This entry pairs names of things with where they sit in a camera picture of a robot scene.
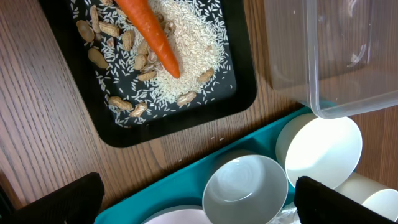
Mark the teal plastic tray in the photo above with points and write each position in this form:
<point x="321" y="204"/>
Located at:
<point x="186" y="186"/>

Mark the black food waste tray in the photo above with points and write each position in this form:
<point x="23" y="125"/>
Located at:
<point x="233" y="90"/>

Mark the white paper bowl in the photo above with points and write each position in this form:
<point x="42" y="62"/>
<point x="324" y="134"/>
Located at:
<point x="326" y="150"/>

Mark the crumpled white tissue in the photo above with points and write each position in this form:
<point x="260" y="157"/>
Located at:
<point x="288" y="215"/>

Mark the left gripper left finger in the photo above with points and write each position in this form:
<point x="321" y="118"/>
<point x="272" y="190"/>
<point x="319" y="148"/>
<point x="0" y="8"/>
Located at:
<point x="76" y="202"/>

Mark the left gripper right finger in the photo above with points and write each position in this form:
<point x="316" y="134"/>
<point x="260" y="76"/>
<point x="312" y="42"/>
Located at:
<point x="319" y="204"/>

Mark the pink round plate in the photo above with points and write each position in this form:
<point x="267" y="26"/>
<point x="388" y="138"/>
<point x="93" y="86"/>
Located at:
<point x="182" y="214"/>

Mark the clear plastic bin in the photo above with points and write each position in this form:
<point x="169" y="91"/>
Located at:
<point x="339" y="58"/>

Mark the white paper cup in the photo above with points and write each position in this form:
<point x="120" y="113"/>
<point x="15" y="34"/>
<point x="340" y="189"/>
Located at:
<point x="370" y="194"/>

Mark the grey melamine bowl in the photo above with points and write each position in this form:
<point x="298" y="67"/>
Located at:
<point x="245" y="187"/>

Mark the orange carrot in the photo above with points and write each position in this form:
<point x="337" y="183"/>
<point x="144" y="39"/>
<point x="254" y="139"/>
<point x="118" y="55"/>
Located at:
<point x="140" y="13"/>

